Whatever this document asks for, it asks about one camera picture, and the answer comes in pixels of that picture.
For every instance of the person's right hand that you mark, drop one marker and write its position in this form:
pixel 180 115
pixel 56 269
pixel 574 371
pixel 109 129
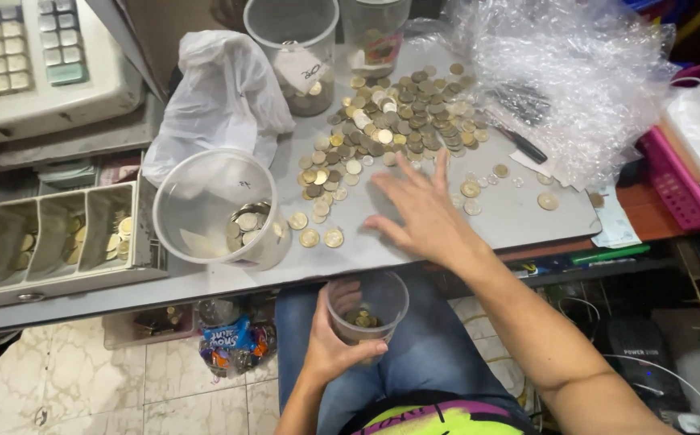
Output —
pixel 437 220

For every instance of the person's left hand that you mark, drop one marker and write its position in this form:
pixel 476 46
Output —
pixel 325 353

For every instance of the small clear plastic cup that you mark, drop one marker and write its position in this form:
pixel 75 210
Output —
pixel 380 296

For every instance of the coins in small cup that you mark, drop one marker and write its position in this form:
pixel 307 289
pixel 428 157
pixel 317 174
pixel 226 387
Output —
pixel 362 318

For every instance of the bag of wrapped candies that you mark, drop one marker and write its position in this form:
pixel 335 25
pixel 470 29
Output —
pixel 235 344

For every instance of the person's blue jeans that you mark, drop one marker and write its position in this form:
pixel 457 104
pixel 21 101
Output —
pixel 434 350

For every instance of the pile of loose coins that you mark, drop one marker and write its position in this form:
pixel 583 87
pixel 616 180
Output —
pixel 398 118

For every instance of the white paper slip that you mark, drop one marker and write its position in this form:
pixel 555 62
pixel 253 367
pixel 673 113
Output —
pixel 537 168

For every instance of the person's neon yellow shirt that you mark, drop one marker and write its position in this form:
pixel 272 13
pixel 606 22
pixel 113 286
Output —
pixel 440 420

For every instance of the dark metal object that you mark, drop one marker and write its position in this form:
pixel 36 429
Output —
pixel 522 102

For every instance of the coins in wide tub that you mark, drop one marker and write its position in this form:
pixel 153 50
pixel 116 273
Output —
pixel 252 223

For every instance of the green marker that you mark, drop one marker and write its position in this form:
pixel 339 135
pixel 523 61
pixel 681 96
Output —
pixel 609 254

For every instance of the pale paper receipt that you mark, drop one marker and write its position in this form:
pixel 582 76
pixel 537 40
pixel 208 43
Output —
pixel 614 220

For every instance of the clear box of small items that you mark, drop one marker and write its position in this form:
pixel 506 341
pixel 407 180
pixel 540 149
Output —
pixel 150 325

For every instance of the clear container with colourful label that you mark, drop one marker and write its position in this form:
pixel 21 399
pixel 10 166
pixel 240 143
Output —
pixel 377 39

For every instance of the wide clear plastic tub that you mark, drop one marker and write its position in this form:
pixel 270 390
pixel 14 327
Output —
pixel 205 199

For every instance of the bubble wrap sheet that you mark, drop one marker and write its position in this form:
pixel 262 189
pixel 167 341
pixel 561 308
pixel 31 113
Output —
pixel 573 78

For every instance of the tall clear plastic container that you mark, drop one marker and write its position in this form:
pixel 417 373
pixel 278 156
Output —
pixel 298 54

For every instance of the pink plastic basket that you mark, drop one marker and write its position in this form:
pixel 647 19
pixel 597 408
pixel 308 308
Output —
pixel 673 181

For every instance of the black power unit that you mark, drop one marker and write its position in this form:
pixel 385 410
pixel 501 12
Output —
pixel 642 356

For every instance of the white plastic bag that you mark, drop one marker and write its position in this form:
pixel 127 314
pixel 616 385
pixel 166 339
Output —
pixel 223 96

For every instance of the coins in drawer tray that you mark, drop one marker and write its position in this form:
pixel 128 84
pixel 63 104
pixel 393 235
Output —
pixel 72 238

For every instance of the beige cash drawer tray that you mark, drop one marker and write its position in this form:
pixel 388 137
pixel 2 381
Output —
pixel 54 241

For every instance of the heap of colourful items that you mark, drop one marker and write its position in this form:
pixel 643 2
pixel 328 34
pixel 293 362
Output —
pixel 694 27

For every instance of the beige cash register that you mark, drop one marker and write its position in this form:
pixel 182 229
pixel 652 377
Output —
pixel 30 66

